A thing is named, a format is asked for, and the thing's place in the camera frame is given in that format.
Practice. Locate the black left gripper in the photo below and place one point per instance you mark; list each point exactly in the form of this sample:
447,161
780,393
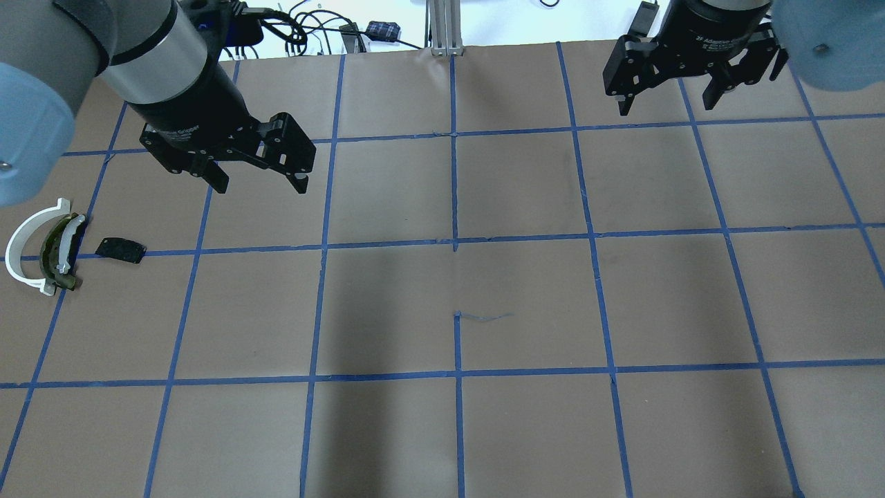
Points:
196,104

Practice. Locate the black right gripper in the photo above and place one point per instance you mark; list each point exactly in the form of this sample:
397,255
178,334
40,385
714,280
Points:
717,36

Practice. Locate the white curved plastic bracket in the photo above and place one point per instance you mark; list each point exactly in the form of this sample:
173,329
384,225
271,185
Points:
17,242

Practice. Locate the small black adapter box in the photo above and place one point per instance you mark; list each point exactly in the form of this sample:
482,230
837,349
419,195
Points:
383,31

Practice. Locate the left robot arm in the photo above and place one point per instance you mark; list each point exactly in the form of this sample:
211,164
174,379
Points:
161,58

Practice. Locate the dark green curved brake shoe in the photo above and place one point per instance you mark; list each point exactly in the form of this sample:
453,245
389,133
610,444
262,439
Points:
59,250

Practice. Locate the small black flat plate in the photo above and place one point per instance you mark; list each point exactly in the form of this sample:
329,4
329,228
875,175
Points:
124,250

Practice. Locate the aluminium frame post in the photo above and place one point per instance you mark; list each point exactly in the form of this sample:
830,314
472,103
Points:
444,34

